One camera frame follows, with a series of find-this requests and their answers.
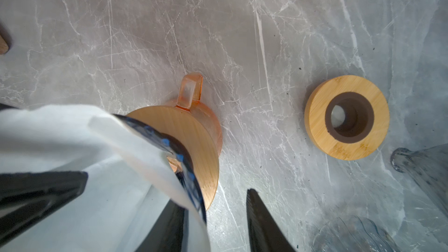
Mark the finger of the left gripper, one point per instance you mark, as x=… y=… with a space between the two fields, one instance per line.
x=28 y=198

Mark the blue glass dripper cone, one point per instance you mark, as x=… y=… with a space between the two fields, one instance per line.
x=178 y=156

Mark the white paper coffee filter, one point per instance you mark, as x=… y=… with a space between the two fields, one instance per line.
x=130 y=180

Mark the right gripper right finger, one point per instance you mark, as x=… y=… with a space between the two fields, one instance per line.
x=264 y=233

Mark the grey glass mug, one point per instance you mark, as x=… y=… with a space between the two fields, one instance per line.
x=353 y=234

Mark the wooden mallet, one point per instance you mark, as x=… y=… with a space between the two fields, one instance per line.
x=4 y=47

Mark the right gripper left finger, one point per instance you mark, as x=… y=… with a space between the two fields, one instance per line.
x=167 y=233

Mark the grey glass dripper cone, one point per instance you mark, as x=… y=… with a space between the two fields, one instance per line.
x=429 y=169

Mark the orange glass carafe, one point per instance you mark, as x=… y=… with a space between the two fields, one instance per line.
x=189 y=100

